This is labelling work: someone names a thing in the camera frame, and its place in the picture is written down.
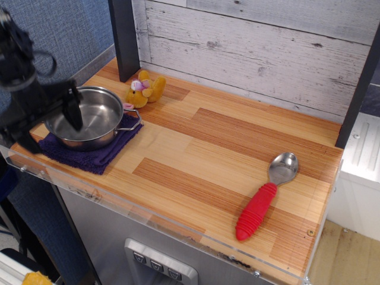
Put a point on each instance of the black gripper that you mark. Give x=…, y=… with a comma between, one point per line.
x=36, y=103

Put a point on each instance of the stainless steel two-handled pan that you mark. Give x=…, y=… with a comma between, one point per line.
x=104, y=117

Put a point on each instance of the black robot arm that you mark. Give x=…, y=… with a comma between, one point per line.
x=17, y=54

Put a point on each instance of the folded purple cloth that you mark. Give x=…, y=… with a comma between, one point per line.
x=95, y=161

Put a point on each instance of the yellow plush toy animal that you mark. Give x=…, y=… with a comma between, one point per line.
x=144, y=90

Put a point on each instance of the stainless steel cabinet front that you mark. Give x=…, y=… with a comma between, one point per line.
x=124, y=250

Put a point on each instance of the yellow object bottom left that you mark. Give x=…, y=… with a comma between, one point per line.
x=36, y=278

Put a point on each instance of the silver dispenser button panel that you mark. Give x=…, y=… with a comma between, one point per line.
x=150, y=266

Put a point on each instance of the clear acrylic front guard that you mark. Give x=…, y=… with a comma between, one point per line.
x=179, y=204

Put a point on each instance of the white appliance at right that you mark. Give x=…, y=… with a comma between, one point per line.
x=355, y=199

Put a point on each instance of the dark left vertical post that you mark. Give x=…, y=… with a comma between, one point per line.
x=125, y=38

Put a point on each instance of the dark vertical post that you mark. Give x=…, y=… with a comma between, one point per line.
x=359, y=94
x=125, y=38

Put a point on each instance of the red-handled metal spoon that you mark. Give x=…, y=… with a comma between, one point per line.
x=282, y=169

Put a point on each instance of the dark right vertical post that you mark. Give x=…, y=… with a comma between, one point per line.
x=359, y=94

